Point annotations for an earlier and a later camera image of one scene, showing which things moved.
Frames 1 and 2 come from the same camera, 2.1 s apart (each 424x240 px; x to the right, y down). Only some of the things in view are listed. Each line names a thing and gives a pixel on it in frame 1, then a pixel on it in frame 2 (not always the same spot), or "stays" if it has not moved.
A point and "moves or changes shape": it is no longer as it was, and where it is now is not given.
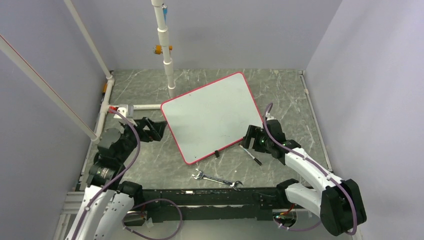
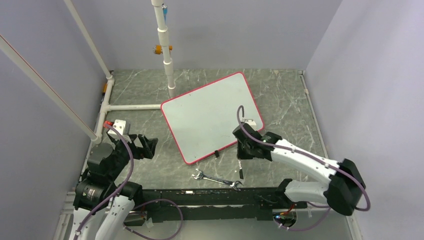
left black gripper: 156,128 -> 148,145
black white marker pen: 250,155 moves or changes shape
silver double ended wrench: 202,176 stays
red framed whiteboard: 209,118 stays
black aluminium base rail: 225,204 stays
